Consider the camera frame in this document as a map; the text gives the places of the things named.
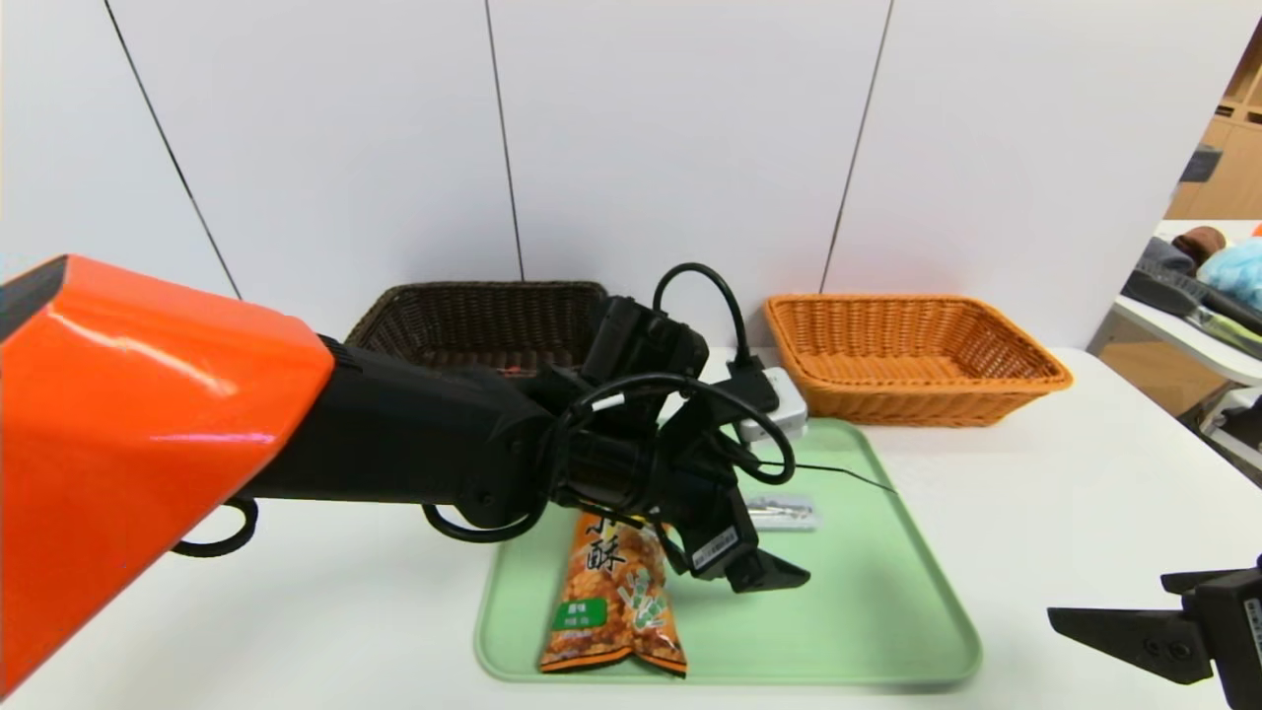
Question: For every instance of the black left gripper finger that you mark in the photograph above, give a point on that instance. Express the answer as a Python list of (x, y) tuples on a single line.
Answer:
[(774, 575)]

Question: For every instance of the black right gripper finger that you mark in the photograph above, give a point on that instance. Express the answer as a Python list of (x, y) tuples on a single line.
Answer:
[(1144, 641), (1188, 582)]

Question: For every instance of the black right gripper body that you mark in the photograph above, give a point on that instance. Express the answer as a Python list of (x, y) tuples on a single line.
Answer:
[(1235, 621)]

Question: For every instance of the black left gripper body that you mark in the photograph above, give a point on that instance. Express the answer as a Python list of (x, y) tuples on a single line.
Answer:
[(717, 548)]

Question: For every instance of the grey clear plastic case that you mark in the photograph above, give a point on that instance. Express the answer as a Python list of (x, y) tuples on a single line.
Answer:
[(789, 513)]

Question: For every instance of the orange snack bag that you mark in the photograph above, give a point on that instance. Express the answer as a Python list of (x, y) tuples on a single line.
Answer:
[(611, 602)]

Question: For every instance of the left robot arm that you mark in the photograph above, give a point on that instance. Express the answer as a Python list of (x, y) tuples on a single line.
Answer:
[(394, 434)]

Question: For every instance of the orange wicker basket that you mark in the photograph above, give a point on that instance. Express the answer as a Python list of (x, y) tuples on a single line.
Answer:
[(887, 399)]

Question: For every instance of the dark brown wicker basket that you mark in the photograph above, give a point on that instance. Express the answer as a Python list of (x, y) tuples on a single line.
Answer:
[(463, 320)]

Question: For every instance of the light green plastic tray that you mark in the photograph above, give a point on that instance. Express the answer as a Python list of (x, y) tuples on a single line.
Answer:
[(848, 611)]

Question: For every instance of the white side table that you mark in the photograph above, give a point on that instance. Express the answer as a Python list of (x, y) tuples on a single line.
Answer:
[(1163, 320)]

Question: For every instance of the black flat tray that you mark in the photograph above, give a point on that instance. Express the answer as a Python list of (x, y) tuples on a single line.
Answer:
[(1163, 289)]

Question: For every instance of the light blue fluffy item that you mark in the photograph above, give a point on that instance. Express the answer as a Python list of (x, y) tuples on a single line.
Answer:
[(1237, 271)]

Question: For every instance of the brown round item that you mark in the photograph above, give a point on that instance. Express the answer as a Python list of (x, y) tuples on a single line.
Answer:
[(1196, 243)]

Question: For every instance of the wooden cabinet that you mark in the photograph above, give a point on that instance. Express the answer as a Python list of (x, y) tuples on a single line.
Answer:
[(1227, 187)]

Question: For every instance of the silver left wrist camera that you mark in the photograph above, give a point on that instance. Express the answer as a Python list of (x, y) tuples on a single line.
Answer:
[(784, 409)]

